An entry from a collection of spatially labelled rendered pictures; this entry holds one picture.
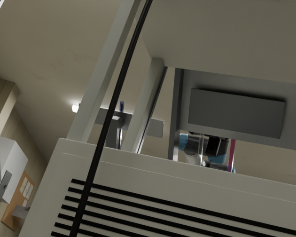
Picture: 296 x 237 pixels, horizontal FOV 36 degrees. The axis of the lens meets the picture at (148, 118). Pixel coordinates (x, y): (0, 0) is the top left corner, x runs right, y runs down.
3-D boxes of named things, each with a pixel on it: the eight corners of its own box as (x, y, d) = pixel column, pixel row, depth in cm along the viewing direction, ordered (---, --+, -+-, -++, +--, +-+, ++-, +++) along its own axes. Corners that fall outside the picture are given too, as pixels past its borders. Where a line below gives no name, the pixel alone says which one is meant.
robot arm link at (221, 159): (200, 157, 204) (205, 133, 203) (226, 163, 201) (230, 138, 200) (198, 160, 197) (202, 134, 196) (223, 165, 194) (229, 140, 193)
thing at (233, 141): (220, 227, 165) (221, 225, 166) (224, 228, 164) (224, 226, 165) (237, 89, 150) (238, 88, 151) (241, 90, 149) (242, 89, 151)
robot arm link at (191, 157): (190, 160, 245) (180, 125, 201) (210, 164, 243) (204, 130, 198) (184, 180, 242) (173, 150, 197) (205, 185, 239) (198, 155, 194)
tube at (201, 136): (190, 219, 168) (191, 218, 169) (194, 220, 168) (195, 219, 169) (205, 84, 153) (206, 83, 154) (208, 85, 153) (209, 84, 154)
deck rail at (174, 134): (161, 231, 168) (166, 223, 173) (166, 232, 167) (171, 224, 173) (177, 34, 147) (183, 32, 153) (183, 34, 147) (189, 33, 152)
